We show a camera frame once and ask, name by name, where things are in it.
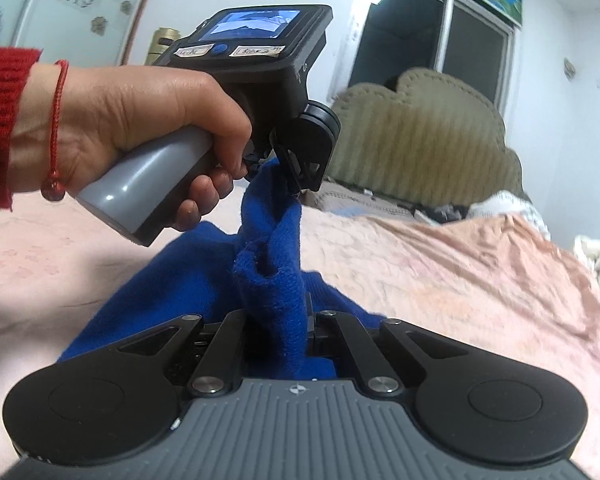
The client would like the blue knitted sweater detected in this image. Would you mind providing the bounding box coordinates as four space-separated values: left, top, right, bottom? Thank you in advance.
57 156 388 381

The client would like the person's left hand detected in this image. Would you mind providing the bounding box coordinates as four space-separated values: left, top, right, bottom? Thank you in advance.
10 64 255 233

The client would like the cream white blanket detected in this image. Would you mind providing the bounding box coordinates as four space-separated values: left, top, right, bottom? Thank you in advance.
572 234 600 317

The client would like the red string bracelet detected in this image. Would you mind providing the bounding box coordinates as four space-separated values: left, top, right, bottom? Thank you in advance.
40 59 71 202

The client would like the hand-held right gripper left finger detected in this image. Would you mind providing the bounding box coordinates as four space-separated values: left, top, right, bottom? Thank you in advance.
114 309 248 401

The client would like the person's left forearm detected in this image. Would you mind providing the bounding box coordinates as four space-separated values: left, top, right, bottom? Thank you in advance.
0 2 56 212

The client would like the white fluffy blanket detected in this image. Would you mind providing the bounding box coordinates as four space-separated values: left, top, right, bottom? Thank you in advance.
466 189 552 242

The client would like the gold tower air conditioner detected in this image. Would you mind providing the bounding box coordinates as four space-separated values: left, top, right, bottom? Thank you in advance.
146 26 192 67

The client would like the beige pillow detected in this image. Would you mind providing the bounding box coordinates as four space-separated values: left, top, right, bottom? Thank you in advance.
300 179 433 222

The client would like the bed with pink sheet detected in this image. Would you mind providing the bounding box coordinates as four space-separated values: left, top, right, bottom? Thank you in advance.
0 187 600 480

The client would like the beige padded headboard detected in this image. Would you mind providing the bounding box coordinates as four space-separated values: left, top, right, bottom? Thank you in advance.
326 66 527 202

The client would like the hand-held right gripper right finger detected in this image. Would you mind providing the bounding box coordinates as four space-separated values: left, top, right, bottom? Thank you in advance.
307 310 462 401

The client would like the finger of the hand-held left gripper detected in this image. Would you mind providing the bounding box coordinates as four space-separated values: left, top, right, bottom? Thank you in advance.
271 131 327 196

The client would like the dark sliding window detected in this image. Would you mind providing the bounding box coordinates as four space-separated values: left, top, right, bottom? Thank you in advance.
330 0 517 117

